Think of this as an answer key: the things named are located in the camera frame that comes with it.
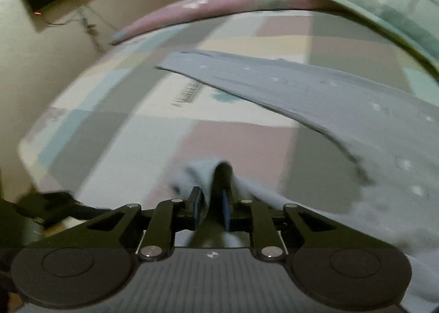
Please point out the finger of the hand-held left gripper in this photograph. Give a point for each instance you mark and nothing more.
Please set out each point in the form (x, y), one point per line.
(51, 206)

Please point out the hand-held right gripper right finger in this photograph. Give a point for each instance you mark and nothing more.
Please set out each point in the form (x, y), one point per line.
(226, 212)

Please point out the grey striped pajama shorts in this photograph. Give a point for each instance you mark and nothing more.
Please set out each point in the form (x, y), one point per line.
(325, 103)

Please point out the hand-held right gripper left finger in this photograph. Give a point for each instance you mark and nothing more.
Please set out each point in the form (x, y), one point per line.
(196, 208)

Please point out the purple floral quilt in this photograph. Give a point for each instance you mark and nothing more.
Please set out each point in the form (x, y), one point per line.
(223, 2)

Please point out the patchwork bed sheet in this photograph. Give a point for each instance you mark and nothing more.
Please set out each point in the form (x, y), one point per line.
(113, 127)

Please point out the checked pillow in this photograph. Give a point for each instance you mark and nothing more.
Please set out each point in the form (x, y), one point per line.
(384, 1)

